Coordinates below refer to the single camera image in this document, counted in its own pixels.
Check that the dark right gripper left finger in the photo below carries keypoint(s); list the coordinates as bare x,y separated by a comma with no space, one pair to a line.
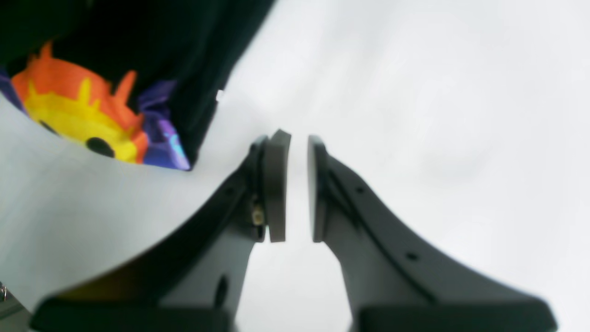
192,280

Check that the black T-shirt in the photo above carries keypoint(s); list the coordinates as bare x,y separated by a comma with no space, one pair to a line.
133,80

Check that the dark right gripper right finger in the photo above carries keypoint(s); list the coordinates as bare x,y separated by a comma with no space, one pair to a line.
395,280

